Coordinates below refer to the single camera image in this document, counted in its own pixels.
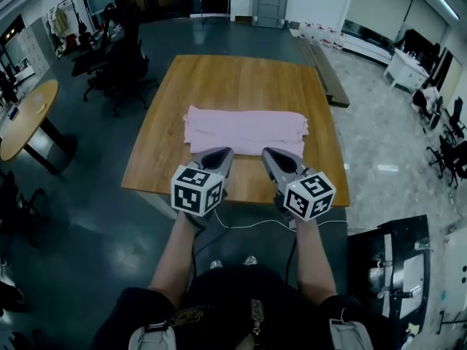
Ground person's left forearm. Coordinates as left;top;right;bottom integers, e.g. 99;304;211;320
148;211;207;309

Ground grey shoulder strap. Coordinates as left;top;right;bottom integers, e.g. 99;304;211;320
328;308;375;350
127;321;178;350

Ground person's right forearm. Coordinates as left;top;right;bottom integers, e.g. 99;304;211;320
294;217;337;306

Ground white machine housing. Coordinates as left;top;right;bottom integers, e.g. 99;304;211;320
443;227;467;313

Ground black office chair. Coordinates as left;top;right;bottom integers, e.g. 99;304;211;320
82;1;160;118

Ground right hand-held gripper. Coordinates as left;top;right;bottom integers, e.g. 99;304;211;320
261;147;337;229

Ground white cabinet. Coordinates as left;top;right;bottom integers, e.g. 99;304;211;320
382;47;431;94

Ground white roller blind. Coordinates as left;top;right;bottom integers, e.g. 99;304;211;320
344;0;415;43

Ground row of white bottles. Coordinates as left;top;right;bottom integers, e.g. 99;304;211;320
298;22;347;53

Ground round wooden table black base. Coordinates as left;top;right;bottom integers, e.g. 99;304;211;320
0;79;78;176

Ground clothes rack with garments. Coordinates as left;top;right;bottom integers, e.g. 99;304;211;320
45;0;85;56

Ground white tray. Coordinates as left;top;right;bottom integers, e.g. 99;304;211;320
399;253;428;319

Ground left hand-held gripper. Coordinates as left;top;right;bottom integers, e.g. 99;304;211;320
170;146;235;222

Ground rectangular wooden table white legs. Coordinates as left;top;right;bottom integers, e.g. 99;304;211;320
120;54;351;221

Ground row of black swivel chairs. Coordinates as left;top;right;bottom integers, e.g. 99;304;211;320
425;96;467;189

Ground black cart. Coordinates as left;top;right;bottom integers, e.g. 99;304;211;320
346;214;431;338

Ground pink shirt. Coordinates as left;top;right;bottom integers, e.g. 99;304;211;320
182;104;310;158

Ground person's black shirt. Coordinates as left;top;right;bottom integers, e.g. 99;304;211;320
89;264;398;350

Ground beaded pendant with key charm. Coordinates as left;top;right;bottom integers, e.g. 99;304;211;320
250;298;266;337

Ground left hand-held gripper black cable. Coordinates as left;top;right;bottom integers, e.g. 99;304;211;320
189;220;231;280

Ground hand-held gripper black cable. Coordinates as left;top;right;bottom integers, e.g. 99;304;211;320
284;237;298;284
189;220;231;280

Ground white floor cable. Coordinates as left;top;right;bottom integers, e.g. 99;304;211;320
213;208;380;231

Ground right hand-held gripper black cable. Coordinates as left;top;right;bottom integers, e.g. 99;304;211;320
284;237;298;284

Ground dark wooden plank bench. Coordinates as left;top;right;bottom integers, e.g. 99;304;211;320
294;36;351;109

